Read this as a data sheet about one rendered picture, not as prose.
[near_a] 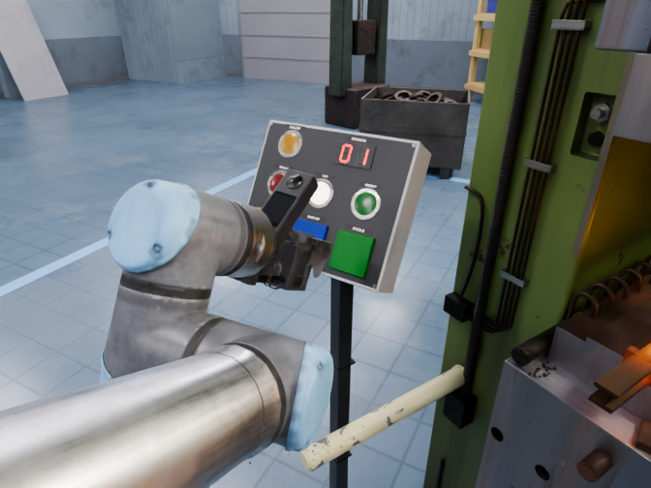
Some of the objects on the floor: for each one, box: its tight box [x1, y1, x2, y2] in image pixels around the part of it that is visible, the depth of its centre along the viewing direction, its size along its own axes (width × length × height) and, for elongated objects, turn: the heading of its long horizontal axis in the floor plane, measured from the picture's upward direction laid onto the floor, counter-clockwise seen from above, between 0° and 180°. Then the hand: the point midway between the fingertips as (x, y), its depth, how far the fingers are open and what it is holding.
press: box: [325, 0, 390, 129], centre depth 574 cm, size 73×92×279 cm
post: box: [329, 278, 354, 488], centre depth 120 cm, size 4×4×108 cm
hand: (325, 244), depth 75 cm, fingers closed
